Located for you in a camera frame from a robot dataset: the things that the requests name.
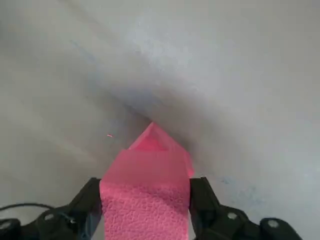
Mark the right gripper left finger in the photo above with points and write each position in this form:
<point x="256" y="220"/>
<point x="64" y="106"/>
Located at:
<point x="62" y="225"/>

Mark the red foam cube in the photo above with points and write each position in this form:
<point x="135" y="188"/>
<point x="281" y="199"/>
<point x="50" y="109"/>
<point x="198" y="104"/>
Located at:
<point x="145" y="205"/>
<point x="160" y="140"/>

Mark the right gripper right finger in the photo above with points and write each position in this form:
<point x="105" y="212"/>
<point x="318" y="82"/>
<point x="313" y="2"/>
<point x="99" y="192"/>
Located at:
<point x="220" y="225"/>

